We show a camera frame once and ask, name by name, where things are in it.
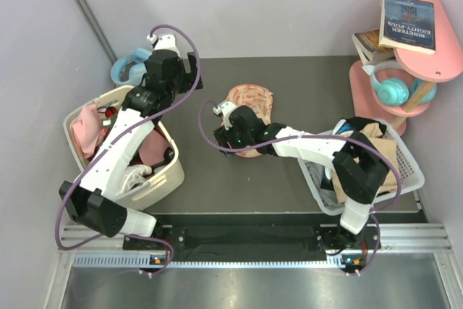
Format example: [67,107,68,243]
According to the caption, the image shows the beige folded garment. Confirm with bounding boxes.
[331,118,399,204]

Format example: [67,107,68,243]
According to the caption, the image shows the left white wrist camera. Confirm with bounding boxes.
[147,33,181,57]

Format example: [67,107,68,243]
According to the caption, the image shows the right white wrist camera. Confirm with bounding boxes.
[213,101,237,130]

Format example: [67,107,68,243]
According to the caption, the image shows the Nineteen Eighty-Four book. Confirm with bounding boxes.
[378,0,436,54]

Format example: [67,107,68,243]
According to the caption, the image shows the pink tiered shelf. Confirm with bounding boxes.
[349,0,462,134]

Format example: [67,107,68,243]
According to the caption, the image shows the teal headphones on shelf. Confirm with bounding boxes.
[362,60,424,106]

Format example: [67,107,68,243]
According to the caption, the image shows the blue headphones on table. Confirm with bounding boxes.
[110,48,151,87]

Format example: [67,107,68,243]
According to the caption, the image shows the white garment in basket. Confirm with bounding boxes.
[116,164,154,197]

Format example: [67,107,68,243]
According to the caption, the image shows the pink garment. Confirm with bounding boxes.
[72,103,109,159]

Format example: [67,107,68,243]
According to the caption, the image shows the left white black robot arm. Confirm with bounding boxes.
[59,48,203,249]

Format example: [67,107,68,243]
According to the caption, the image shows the black garment in basket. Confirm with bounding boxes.
[331,117,387,140]

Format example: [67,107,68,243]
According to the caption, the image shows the floral mesh laundry bag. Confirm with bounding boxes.
[225,84,273,137]

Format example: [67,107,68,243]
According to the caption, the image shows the cream laundry basket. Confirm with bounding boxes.
[81,109,184,211]

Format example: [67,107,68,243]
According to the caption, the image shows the stacked paperback books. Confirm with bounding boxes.
[352,28,395,65]

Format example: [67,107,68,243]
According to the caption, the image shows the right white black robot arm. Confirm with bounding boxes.
[213,101,390,249]

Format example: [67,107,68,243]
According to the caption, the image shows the red garment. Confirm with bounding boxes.
[97,106,118,119]

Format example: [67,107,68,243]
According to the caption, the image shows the aluminium rail frame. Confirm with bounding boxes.
[45,187,463,309]

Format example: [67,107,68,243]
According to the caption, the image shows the white perforated plastic basket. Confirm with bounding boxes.
[297,119,425,216]

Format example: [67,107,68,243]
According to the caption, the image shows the grey garment in basket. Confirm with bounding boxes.
[308,163,344,216]

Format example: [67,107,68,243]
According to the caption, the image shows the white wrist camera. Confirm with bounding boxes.
[213,101,237,130]
[147,33,181,57]

